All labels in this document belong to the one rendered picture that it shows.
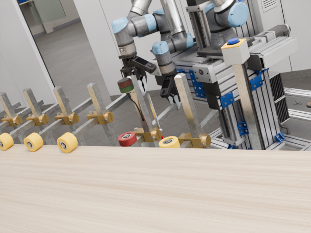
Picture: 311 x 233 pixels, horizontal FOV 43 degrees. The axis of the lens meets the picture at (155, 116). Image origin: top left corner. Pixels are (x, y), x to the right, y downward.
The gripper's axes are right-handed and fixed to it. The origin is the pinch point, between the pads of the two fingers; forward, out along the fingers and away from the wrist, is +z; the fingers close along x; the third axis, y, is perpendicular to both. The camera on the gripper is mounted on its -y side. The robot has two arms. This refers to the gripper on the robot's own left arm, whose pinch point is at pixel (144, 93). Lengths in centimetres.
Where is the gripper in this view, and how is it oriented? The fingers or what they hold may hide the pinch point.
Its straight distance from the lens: 184.0
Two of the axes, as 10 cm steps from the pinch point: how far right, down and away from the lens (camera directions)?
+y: -8.1, -0.2, 5.9
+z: 2.6, 8.8, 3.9
